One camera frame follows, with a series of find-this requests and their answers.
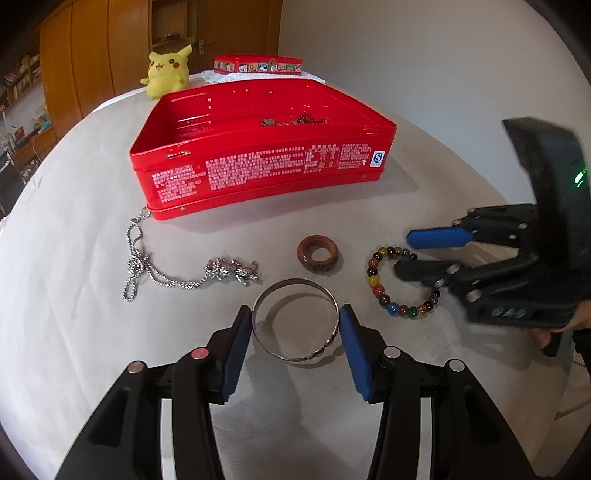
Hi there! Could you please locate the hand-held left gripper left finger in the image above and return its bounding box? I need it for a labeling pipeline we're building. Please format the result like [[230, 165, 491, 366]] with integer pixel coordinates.
[[54, 305, 254, 480]]

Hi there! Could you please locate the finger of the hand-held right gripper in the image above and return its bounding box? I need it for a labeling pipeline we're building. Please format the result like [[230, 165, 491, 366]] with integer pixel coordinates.
[[394, 251, 539, 302], [406, 203, 539, 253]]

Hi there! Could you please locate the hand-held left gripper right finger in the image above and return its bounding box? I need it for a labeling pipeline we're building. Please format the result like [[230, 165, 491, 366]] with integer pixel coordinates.
[[339, 304, 539, 480]]

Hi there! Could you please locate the multicolour bead bracelet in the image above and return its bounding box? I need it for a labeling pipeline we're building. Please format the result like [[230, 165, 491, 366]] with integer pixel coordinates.
[[366, 246, 443, 320]]

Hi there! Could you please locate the silver knot bangle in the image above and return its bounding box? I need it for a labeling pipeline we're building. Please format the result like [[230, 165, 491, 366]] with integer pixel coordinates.
[[253, 278, 343, 366]]

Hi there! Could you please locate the red tin box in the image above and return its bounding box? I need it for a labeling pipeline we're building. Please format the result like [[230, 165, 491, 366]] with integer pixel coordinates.
[[129, 76, 398, 221]]

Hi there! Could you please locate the person's right hand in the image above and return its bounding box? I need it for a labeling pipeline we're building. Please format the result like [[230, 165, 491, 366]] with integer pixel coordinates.
[[530, 305, 591, 350]]

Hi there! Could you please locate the red tin lid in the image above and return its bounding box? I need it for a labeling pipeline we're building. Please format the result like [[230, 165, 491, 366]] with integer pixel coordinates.
[[213, 54, 304, 75]]

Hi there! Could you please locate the white folded cloth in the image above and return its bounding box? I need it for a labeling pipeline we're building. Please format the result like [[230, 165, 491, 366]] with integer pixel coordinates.
[[199, 69, 327, 85]]

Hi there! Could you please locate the black office chair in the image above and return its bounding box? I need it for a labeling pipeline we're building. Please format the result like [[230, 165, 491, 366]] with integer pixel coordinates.
[[0, 152, 25, 217]]

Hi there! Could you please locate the wooden door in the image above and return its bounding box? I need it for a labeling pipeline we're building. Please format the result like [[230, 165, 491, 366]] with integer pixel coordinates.
[[150, 0, 283, 75]]

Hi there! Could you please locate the wooden desk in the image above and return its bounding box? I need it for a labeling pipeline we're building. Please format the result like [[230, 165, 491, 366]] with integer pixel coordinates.
[[0, 124, 60, 174]]

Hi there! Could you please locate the yellow plush toy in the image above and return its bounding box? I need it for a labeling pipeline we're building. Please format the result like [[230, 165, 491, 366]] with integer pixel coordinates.
[[140, 45, 193, 99]]

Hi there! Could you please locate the wooden wardrobe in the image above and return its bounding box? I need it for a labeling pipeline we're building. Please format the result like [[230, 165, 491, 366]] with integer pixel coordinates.
[[39, 0, 283, 136]]

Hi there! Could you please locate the wooden bookshelf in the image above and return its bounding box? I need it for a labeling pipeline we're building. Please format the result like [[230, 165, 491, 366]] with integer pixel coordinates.
[[0, 53, 44, 101]]

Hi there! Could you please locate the brown wooden ring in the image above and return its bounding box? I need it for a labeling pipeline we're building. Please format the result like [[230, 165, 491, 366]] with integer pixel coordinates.
[[297, 235, 341, 273]]

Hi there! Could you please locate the silver chain necklace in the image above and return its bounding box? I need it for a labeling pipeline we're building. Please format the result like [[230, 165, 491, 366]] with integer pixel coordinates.
[[122, 208, 260, 304]]

